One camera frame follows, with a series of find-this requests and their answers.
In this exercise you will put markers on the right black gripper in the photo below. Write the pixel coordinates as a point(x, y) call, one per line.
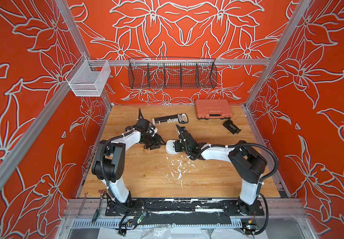
point(178, 145)

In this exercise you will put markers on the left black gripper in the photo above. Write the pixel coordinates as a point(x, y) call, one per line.
point(156, 143)

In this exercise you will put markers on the white alarm device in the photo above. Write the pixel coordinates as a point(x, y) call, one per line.
point(172, 148)

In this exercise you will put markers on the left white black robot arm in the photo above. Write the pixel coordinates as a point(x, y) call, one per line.
point(109, 163)

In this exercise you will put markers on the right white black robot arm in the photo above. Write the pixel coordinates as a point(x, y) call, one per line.
point(249, 163)

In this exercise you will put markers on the black white hand tool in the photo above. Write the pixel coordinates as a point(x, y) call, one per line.
point(178, 118)

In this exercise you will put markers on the red plastic tool case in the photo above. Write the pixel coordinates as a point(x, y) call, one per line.
point(213, 109)

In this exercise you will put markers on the small black holder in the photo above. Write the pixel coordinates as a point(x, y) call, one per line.
point(231, 127)

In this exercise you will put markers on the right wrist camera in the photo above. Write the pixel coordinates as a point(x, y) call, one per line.
point(181, 131)

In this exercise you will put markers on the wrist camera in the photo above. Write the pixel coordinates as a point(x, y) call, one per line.
point(143, 125)
point(181, 131)

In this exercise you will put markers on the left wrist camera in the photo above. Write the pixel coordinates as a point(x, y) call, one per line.
point(143, 125)

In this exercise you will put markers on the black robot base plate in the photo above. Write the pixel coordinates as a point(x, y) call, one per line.
point(229, 207)

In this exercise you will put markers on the black wire wall basket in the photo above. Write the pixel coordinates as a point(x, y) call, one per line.
point(172, 73)

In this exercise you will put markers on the green handled screwdriver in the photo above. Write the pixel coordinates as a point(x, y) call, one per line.
point(97, 213)

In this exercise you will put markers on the white wire mesh basket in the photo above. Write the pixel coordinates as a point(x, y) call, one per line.
point(87, 78)

